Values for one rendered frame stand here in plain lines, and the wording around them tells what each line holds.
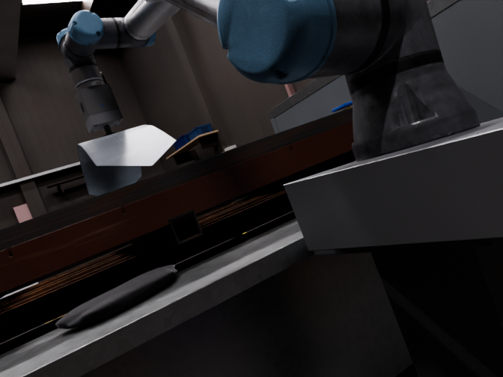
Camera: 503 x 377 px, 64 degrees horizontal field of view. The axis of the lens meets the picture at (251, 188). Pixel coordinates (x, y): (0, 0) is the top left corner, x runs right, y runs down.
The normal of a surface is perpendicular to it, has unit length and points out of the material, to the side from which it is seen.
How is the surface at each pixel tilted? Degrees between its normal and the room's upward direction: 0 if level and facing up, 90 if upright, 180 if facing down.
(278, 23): 91
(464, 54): 90
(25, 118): 90
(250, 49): 91
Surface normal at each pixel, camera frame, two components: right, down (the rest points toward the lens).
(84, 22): 0.53, -0.18
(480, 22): -0.84, 0.34
